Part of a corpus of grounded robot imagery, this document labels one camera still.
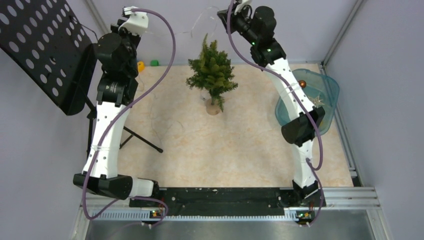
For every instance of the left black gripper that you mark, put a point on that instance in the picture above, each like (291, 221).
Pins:
(123, 32)

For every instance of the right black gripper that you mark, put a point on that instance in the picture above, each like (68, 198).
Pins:
(233, 17)

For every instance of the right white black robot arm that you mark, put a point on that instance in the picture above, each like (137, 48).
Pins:
(302, 130)

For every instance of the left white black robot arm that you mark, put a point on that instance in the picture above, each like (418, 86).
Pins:
(117, 53)

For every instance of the small green christmas tree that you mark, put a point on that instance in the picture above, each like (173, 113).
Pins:
(212, 72)

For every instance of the yellow toy block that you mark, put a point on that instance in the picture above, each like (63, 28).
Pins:
(140, 66)

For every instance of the green toy block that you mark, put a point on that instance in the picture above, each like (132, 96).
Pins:
(154, 63)

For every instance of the copper bauble ornament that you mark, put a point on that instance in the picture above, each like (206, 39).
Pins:
(302, 84)

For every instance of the black perforated music stand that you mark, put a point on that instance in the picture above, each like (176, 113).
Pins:
(48, 42)

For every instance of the teal plastic tray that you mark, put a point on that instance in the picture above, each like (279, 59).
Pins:
(317, 85)

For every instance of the silver star ornament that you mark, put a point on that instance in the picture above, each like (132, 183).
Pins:
(317, 101)

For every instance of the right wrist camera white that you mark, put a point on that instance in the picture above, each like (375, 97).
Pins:
(239, 5)

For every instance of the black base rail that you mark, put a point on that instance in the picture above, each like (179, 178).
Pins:
(229, 201)

